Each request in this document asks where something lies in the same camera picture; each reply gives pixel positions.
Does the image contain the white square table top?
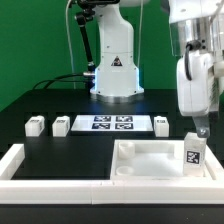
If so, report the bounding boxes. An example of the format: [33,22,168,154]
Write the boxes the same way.
[110,140,215,180]

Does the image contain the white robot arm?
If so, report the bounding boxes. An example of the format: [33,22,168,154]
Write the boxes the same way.
[91,0,224,138]

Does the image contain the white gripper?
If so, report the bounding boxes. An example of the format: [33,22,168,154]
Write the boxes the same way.
[176,51,219,138]

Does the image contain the black cables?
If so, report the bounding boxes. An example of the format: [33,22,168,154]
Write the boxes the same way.
[32,71,98,90]

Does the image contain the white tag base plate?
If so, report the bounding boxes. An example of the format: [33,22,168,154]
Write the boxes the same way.
[71,115,153,132]

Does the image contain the white cable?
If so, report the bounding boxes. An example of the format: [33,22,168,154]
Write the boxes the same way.
[65,0,77,90]

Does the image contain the white U-shaped obstacle fence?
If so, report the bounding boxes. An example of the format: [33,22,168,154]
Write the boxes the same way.
[0,144,224,204]

